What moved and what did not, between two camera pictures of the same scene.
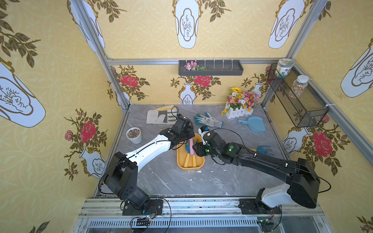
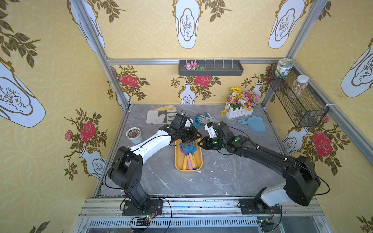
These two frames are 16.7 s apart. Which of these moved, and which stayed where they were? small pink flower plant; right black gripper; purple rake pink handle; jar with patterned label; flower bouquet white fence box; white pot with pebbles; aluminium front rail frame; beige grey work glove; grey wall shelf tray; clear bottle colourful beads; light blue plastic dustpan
Moved: purple rake pink handle; right black gripper
Stayed: clear bottle colourful beads; light blue plastic dustpan; jar with patterned label; flower bouquet white fence box; grey wall shelf tray; white pot with pebbles; beige grey work glove; aluminium front rail frame; small pink flower plant
